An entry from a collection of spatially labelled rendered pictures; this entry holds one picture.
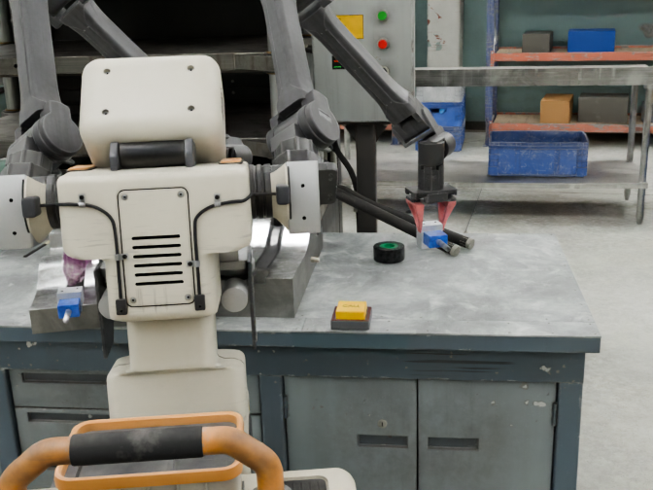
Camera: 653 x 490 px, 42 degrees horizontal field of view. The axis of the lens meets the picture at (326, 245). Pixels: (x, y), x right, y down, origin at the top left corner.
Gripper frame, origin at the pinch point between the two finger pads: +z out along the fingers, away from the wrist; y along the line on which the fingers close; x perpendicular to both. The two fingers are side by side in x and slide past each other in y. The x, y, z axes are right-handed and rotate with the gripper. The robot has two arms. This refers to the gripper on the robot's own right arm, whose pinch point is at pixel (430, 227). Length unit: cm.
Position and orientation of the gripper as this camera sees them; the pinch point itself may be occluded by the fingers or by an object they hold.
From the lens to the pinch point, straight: 193.8
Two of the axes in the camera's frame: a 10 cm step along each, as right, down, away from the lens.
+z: 0.3, 9.5, 3.0
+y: -9.7, 1.0, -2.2
